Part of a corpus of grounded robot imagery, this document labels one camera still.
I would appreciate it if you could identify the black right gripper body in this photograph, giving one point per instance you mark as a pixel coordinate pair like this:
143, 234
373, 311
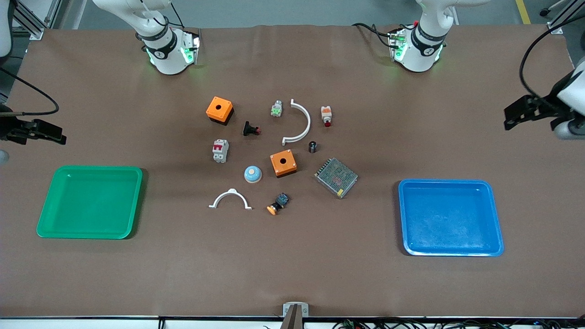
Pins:
6, 128

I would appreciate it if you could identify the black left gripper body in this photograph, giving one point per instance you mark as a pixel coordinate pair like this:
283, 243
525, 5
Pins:
545, 106

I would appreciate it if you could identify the black cylindrical capacitor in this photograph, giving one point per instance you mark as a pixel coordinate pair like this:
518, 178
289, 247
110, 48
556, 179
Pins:
312, 147

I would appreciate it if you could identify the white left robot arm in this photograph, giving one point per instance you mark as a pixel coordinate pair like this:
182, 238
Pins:
422, 50

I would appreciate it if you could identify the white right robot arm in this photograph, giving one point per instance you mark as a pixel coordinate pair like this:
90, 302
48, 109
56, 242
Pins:
164, 50

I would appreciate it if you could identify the white and red circuit breaker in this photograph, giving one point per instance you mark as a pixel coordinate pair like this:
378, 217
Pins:
220, 153

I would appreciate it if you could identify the green plastic tray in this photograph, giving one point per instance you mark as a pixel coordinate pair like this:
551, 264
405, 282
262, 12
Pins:
91, 203

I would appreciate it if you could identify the blue plastic tray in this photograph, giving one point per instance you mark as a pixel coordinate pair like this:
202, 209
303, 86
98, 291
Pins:
450, 219

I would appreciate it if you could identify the orange box with black base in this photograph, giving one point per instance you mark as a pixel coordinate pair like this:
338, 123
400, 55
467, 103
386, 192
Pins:
212, 109
290, 160

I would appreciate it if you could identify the perforated metal power supply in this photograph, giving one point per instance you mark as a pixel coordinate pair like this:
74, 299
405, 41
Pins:
336, 177

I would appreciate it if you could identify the black and red push button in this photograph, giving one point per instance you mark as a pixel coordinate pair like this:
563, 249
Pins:
249, 129

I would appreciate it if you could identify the blue and white dome buzzer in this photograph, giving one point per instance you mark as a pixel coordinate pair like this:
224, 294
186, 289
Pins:
252, 174

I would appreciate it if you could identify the yellow button with blue module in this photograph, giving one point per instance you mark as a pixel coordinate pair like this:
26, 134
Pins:
279, 202

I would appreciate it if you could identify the aluminium frame profile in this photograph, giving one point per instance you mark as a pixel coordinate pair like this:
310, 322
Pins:
34, 29
564, 13

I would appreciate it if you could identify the small white curved bracket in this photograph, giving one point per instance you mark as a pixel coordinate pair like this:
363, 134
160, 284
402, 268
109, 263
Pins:
230, 192

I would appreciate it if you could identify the red push button switch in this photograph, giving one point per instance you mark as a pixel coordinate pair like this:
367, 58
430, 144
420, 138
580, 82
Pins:
326, 114

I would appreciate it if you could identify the large white curved bracket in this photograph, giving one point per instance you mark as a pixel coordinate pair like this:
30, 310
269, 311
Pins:
308, 121

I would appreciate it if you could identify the green and white switch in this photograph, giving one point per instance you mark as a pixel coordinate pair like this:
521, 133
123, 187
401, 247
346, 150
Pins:
276, 109

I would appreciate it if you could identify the metal camera mount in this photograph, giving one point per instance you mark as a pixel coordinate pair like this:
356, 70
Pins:
295, 315

